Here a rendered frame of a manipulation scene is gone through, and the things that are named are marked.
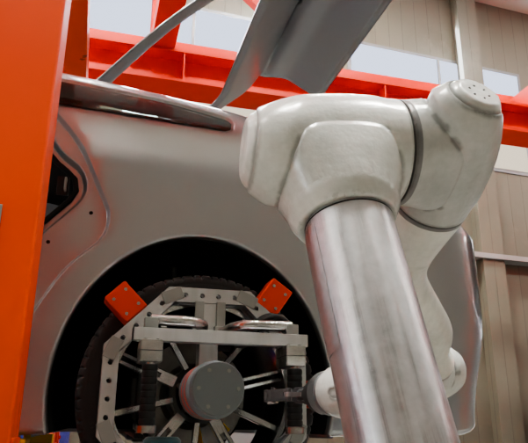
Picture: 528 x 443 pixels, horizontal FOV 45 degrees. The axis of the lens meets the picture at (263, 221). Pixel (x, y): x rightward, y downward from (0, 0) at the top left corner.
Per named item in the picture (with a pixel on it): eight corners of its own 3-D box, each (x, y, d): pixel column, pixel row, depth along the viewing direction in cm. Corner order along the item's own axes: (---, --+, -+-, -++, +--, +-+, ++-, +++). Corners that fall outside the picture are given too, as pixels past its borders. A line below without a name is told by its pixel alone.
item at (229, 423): (260, 416, 193) (210, 323, 198) (267, 416, 186) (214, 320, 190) (167, 475, 181) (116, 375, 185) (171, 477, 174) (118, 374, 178)
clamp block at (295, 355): (294, 369, 158) (294, 348, 159) (307, 366, 149) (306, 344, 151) (275, 369, 156) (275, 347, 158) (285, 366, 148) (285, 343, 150)
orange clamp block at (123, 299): (145, 309, 172) (123, 286, 173) (148, 305, 165) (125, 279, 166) (125, 327, 170) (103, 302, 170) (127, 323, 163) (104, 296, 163)
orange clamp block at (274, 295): (268, 322, 181) (285, 297, 184) (276, 317, 174) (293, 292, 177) (249, 307, 181) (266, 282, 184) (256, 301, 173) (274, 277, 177)
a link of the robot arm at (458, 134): (450, 172, 92) (362, 170, 89) (499, 61, 80) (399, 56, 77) (486, 236, 83) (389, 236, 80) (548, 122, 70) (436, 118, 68)
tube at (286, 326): (276, 344, 172) (276, 306, 175) (299, 335, 154) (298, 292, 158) (213, 342, 168) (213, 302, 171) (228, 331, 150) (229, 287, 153)
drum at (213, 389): (227, 420, 169) (228, 366, 173) (247, 419, 149) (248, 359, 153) (175, 420, 165) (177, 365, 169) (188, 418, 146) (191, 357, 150)
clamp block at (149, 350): (157, 365, 149) (159, 343, 151) (162, 361, 141) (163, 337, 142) (136, 365, 148) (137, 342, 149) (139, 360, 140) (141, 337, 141)
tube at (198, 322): (205, 341, 167) (206, 301, 170) (219, 331, 149) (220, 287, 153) (137, 338, 163) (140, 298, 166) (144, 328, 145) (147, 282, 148)
